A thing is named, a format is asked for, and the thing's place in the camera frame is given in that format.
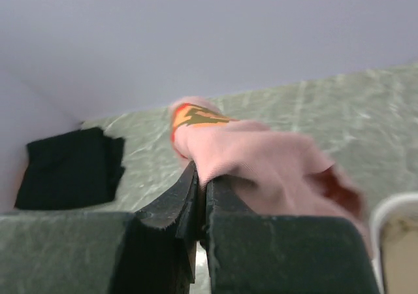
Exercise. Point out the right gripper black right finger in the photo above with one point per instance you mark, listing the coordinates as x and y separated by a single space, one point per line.
249 253

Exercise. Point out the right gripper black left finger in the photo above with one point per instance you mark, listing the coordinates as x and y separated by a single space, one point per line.
168 237

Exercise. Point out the pink printed t-shirt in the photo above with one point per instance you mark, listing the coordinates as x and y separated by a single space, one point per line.
275 173

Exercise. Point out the folded black t-shirt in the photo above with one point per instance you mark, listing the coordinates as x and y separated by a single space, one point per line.
77 169

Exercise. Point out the white plastic laundry basket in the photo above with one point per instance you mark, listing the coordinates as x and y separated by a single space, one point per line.
393 227

